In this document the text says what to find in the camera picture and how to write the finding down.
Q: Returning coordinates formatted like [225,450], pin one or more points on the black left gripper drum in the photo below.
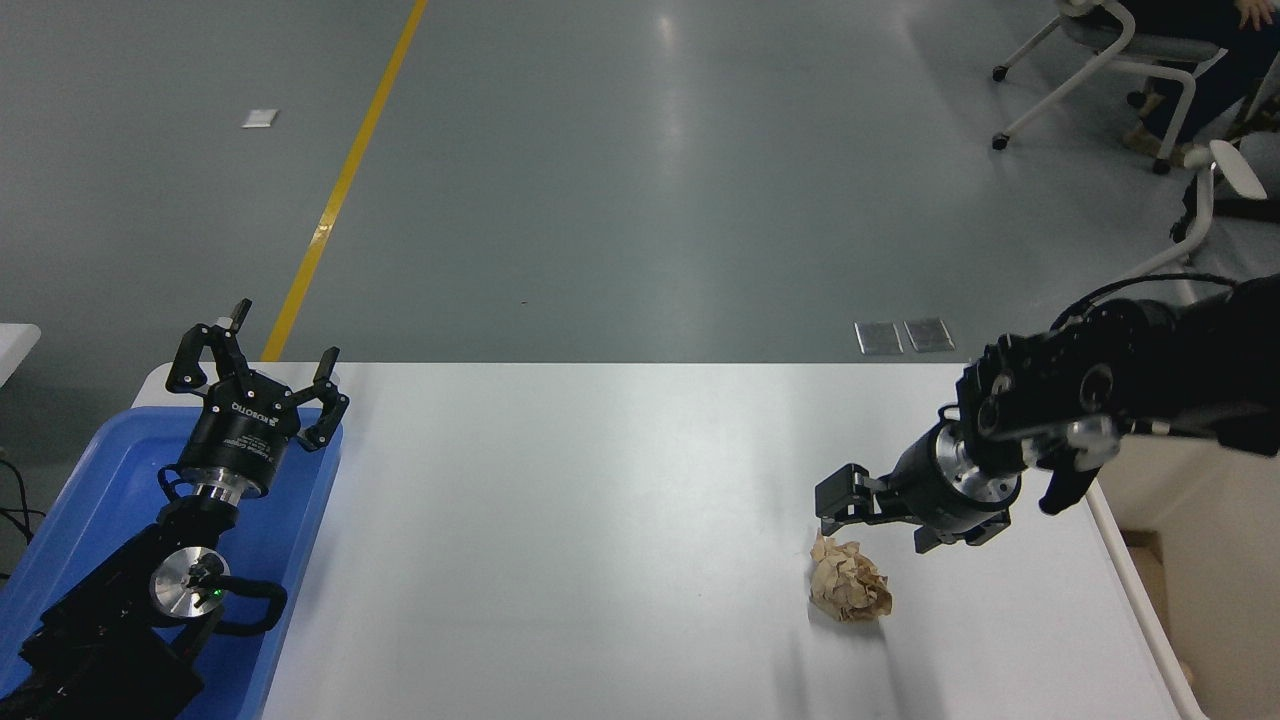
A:
[245,430]

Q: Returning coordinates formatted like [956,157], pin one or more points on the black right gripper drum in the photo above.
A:
[925,495]

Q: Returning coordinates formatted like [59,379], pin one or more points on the tan paper ball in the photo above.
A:
[848,580]

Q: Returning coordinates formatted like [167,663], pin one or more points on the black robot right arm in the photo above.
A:
[1150,370]

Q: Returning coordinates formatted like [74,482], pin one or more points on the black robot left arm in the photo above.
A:
[100,640]

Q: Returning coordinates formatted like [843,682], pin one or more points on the person's hand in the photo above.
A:
[1254,10]

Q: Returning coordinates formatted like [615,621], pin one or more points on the blue plastic tray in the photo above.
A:
[110,470]

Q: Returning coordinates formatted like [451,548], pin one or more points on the silver floor plate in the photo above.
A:
[880,338]
[930,335]

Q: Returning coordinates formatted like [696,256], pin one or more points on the white side table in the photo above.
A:
[15,350]

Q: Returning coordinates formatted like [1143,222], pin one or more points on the large pale bin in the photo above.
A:
[1220,600]

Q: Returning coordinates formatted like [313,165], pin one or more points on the white chair with curved armrest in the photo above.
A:
[1205,210]

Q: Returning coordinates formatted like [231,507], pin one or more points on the seated person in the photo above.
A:
[1215,90]

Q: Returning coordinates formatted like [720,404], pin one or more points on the white chair with grey seat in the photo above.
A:
[1150,48]

